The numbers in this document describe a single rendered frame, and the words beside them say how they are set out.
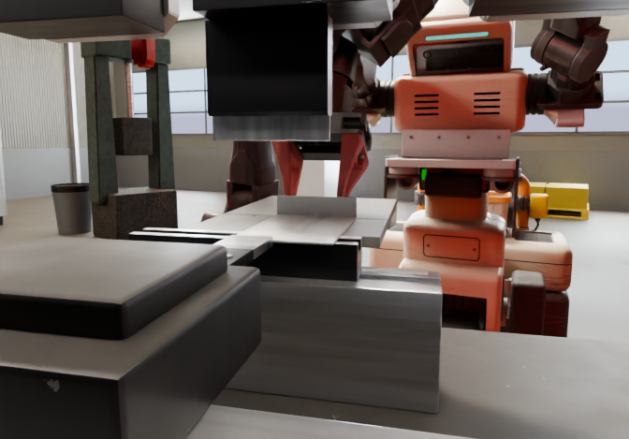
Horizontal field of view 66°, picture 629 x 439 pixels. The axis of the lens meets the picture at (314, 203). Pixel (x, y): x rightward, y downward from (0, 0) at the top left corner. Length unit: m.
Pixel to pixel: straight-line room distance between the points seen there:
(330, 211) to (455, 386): 0.20
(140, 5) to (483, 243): 0.86
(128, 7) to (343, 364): 0.32
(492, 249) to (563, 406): 0.69
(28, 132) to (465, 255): 9.72
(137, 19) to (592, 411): 0.47
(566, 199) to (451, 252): 6.38
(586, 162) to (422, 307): 8.10
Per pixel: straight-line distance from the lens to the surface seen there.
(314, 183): 7.83
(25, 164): 10.35
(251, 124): 0.41
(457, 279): 1.10
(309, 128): 0.39
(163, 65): 5.89
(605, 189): 8.51
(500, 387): 0.46
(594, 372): 0.52
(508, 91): 1.08
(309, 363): 0.40
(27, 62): 10.56
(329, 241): 0.38
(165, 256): 0.21
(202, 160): 10.34
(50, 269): 0.20
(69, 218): 6.13
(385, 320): 0.38
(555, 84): 1.09
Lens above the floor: 1.08
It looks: 8 degrees down
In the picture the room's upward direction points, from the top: straight up
